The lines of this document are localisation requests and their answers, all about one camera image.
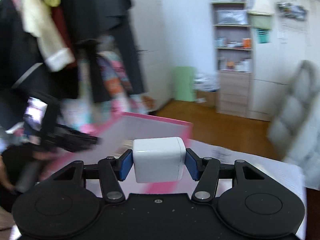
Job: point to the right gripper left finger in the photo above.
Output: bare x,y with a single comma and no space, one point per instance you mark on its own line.
112,170

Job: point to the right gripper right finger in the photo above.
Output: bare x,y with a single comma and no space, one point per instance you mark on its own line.
205,171

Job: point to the pink cardboard box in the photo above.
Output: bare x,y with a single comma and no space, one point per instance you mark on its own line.
113,134

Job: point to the white power adapter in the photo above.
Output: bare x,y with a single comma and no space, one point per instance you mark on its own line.
158,160

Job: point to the person's left hand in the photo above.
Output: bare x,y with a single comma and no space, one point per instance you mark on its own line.
4,176

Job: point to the brown cardboard box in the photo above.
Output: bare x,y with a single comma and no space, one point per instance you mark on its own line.
206,99

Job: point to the floral quilt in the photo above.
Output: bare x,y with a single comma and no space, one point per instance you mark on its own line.
84,111

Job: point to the green folding table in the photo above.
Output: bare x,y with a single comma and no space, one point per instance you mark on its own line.
183,81

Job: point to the grey-green puffer jacket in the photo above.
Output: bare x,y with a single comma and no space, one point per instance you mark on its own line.
293,107

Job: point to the white fleece cuff garment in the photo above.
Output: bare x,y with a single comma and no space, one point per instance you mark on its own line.
38,22

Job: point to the black hanging coat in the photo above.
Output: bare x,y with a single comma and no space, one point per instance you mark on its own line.
81,24

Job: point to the wooden shelf cabinet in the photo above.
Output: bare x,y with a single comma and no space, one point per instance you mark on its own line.
234,54

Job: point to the light wooden wardrobe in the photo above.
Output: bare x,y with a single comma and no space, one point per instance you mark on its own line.
275,62

